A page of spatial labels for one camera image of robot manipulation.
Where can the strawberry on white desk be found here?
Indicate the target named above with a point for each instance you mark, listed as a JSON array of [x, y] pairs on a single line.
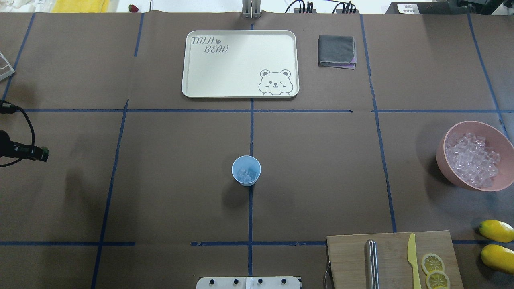
[[133, 8]]

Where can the black power box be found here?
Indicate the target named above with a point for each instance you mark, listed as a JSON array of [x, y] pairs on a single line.
[[421, 8]]

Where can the pile of ice cubes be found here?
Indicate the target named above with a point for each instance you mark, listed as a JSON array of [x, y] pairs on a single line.
[[472, 159]]

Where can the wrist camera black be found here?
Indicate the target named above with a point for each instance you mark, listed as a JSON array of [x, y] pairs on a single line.
[[17, 150]]

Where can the steel muddler black tip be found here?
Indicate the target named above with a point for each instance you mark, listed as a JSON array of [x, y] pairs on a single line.
[[371, 265]]

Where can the lemon near board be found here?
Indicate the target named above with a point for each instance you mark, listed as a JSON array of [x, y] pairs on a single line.
[[495, 230]]

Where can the grey folded cloth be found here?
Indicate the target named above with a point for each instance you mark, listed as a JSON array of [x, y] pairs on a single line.
[[337, 51]]

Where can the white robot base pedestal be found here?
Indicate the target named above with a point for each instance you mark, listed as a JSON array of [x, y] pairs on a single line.
[[250, 282]]

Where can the light blue cup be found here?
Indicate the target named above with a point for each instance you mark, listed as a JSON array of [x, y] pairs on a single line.
[[245, 162]]

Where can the cream bear tray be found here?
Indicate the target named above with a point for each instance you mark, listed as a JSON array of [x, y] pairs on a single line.
[[240, 64]]

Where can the pink bowl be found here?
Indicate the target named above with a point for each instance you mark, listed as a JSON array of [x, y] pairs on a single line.
[[501, 145]]

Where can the lemon far from board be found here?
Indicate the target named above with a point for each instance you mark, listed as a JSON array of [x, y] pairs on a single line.
[[498, 258]]

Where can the aluminium frame post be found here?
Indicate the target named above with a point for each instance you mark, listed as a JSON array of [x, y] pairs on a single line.
[[251, 9]]

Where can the yellow plastic knife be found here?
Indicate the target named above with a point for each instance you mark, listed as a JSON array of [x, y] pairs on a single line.
[[411, 254]]

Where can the wooden cutting board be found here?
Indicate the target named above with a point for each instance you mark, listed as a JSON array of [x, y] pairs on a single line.
[[347, 256]]

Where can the white wire cup rack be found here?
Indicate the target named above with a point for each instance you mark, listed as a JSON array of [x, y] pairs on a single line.
[[6, 69]]

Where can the lemon slices row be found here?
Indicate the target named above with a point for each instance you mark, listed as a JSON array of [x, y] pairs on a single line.
[[434, 268]]

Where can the ice cube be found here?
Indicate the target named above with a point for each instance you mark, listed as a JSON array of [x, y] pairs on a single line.
[[246, 175]]

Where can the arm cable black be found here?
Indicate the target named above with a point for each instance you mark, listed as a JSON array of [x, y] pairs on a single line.
[[7, 108]]

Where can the yellow cloth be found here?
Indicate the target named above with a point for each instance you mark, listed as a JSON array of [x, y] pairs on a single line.
[[80, 6]]

